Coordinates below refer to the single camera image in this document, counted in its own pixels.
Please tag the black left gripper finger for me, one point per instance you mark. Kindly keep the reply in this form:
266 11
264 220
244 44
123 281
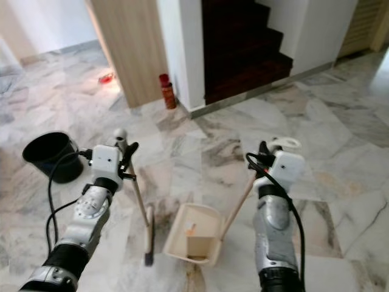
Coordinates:
129 150

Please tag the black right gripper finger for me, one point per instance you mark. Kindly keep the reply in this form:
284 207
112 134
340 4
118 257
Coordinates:
273 150
263 149

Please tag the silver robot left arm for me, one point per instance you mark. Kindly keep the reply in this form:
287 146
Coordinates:
79 231

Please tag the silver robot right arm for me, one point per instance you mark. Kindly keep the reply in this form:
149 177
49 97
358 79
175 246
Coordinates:
273 237

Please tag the red cylindrical canister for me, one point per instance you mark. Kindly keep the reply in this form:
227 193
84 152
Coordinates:
168 92

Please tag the red shallow dish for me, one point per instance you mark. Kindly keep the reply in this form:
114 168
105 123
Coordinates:
106 78

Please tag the black plastic bucket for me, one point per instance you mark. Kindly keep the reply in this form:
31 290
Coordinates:
50 157

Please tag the light wood cabinet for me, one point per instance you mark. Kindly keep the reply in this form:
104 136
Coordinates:
130 55

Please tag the dark wooden staircase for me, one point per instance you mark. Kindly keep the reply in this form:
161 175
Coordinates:
243 55

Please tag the beige louvred door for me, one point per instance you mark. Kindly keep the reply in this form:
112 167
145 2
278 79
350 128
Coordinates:
364 27

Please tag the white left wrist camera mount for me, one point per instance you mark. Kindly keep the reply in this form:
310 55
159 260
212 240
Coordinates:
106 163

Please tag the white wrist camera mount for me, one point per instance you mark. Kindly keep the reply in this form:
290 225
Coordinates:
287 170
106 163

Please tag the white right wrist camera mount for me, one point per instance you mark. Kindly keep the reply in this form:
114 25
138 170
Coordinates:
287 170

